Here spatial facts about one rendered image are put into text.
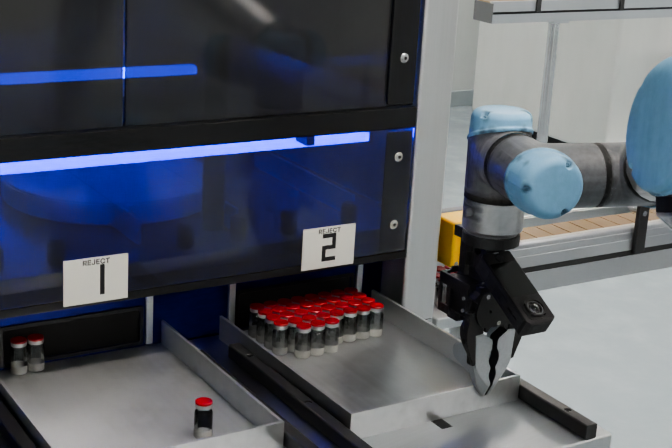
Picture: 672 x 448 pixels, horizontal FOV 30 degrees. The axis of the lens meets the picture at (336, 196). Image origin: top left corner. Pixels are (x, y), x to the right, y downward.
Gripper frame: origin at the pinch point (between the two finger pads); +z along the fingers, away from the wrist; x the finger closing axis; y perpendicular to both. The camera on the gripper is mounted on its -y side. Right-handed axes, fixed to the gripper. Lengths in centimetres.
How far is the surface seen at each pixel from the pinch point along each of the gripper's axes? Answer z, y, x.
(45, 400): 3, 26, 49
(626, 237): -1, 39, -62
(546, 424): 3.5, -5.9, -4.9
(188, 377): 2.9, 24.5, 29.8
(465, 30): 40, 489, -371
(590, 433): 2.7, -11.5, -7.0
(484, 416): 3.4, -0.8, 0.9
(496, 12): 0, 297, -238
